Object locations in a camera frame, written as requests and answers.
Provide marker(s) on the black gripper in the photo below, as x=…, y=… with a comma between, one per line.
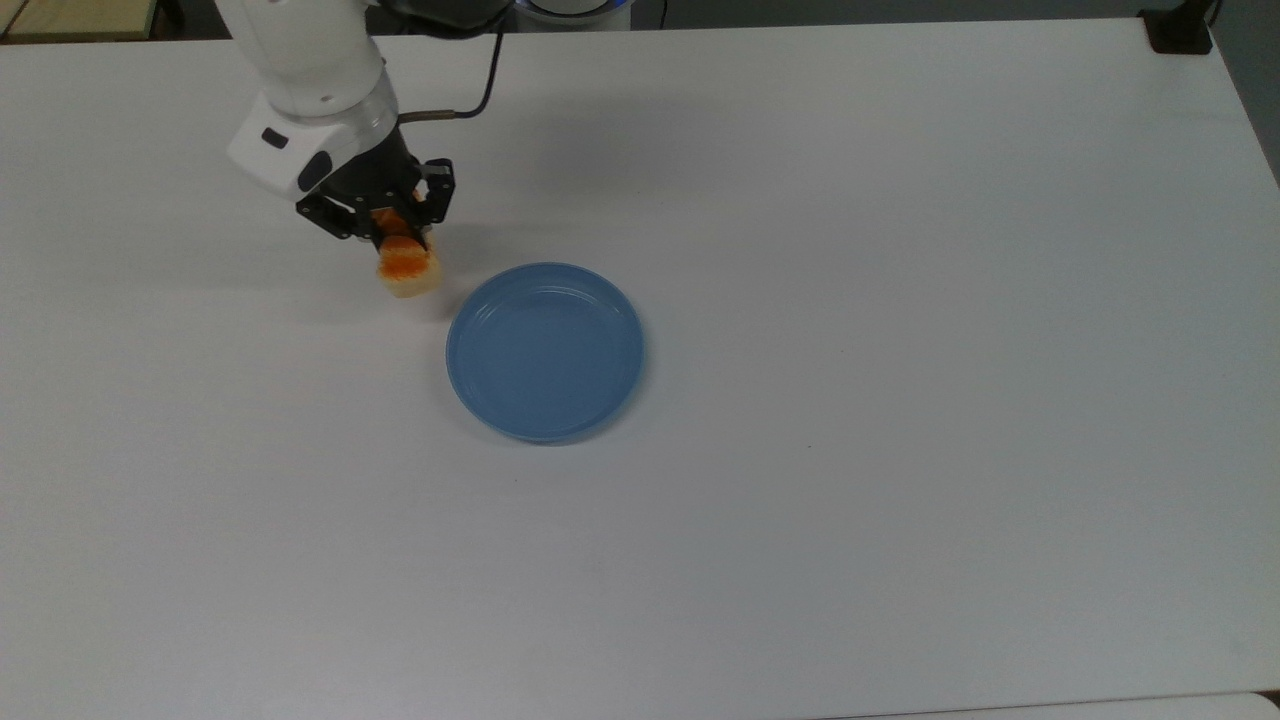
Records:
x=375, y=175

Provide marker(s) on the bread slice with orange topping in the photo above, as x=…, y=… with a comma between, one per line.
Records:
x=408, y=268

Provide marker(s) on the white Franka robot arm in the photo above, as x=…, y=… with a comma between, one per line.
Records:
x=310, y=70

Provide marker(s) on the blue round plate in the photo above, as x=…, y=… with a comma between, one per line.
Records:
x=545, y=352

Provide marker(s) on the tan wooden board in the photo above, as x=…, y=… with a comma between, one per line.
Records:
x=75, y=18

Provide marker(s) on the black clamp mount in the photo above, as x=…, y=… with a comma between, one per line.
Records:
x=1182, y=28

